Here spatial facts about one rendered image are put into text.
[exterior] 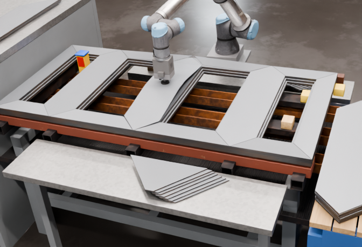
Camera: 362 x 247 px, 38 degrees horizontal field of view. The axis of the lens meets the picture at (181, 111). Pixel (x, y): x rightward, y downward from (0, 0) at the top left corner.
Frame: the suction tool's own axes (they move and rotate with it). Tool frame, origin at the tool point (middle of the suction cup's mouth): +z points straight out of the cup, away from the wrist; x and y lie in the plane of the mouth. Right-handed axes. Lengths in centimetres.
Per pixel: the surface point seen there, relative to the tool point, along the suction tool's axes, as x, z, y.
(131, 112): -25.5, 1.7, -7.0
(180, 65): 24.2, 1.7, -0.9
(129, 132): -37.0, 4.6, -3.2
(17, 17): 24, -19, -99
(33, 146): -48, 13, -49
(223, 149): -38, 5, 41
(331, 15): 323, 90, 50
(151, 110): -21.9, 1.2, 1.6
